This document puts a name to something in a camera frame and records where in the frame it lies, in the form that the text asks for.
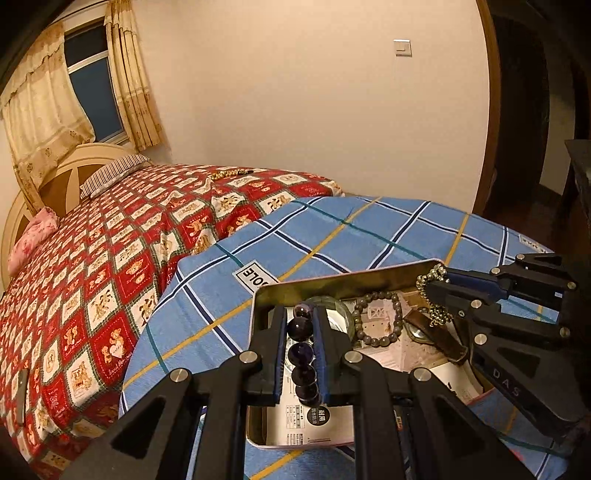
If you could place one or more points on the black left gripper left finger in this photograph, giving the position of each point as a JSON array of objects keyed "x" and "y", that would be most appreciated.
[{"x": 192, "y": 425}]

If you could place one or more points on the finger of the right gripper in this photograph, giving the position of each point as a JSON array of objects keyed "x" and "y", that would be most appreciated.
[
  {"x": 468, "y": 313},
  {"x": 477, "y": 285}
]

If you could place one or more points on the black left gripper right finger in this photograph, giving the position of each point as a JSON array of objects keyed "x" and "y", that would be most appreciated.
[{"x": 406, "y": 423}]

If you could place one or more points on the pink metal tin box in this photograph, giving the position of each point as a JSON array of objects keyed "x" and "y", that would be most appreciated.
[{"x": 343, "y": 287}]

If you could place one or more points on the white printed paper card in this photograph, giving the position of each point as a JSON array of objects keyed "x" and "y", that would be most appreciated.
[{"x": 377, "y": 328}]

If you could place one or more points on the blue plaid folded blanket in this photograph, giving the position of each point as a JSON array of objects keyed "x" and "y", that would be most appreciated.
[{"x": 203, "y": 315}]

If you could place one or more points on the dark remote on bed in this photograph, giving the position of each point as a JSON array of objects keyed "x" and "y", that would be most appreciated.
[{"x": 21, "y": 396}]

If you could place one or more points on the red patterned bedspread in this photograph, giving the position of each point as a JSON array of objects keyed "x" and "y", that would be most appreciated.
[{"x": 74, "y": 313}]

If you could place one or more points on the pink cloth bundle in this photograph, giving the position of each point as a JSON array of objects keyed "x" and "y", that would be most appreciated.
[{"x": 43, "y": 225}]

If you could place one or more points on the gold beaded item on bed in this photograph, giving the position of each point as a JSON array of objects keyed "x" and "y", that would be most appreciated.
[{"x": 223, "y": 174}]

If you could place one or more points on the cream wooden headboard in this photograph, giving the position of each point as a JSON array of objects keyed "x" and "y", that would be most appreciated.
[{"x": 60, "y": 190}]

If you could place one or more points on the checkered pillow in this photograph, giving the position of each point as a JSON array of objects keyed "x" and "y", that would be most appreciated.
[{"x": 111, "y": 173}]

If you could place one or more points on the right beige curtain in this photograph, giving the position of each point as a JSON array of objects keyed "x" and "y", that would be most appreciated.
[{"x": 129, "y": 81}]

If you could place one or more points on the beige curtain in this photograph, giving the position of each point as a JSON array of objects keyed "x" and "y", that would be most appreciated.
[
  {"x": 43, "y": 119},
  {"x": 129, "y": 81}
]

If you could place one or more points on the left beige curtain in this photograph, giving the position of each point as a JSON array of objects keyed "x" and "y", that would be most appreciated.
[{"x": 43, "y": 119}]

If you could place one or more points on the dark window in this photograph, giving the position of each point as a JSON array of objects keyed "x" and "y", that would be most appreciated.
[{"x": 86, "y": 56}]

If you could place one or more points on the white wall switch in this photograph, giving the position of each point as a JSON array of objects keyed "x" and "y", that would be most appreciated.
[{"x": 403, "y": 47}]

